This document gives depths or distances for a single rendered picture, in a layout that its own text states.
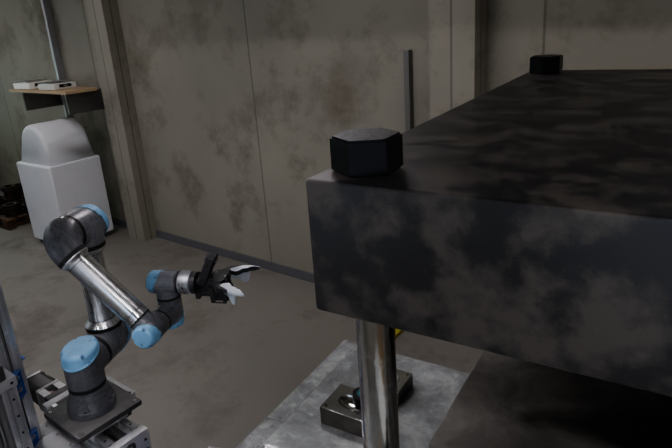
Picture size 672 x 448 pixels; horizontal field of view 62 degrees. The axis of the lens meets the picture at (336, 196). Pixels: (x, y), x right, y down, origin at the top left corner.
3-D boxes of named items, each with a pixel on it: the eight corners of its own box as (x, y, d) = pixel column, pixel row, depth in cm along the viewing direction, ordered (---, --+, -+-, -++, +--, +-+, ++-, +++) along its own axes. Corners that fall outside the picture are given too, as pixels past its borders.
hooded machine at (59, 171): (117, 234, 641) (93, 117, 600) (65, 253, 595) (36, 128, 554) (84, 224, 682) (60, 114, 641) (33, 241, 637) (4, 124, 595)
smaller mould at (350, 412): (321, 422, 205) (319, 406, 203) (341, 398, 217) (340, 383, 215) (369, 440, 195) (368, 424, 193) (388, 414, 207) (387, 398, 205)
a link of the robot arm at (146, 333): (37, 221, 160) (162, 338, 164) (62, 209, 170) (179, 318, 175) (17, 246, 164) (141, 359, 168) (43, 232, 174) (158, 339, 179)
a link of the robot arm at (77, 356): (58, 391, 178) (48, 354, 174) (84, 366, 190) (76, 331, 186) (92, 393, 175) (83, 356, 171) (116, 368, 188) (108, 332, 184)
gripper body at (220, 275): (236, 289, 181) (202, 288, 183) (232, 267, 177) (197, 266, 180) (228, 304, 174) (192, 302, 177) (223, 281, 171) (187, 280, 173)
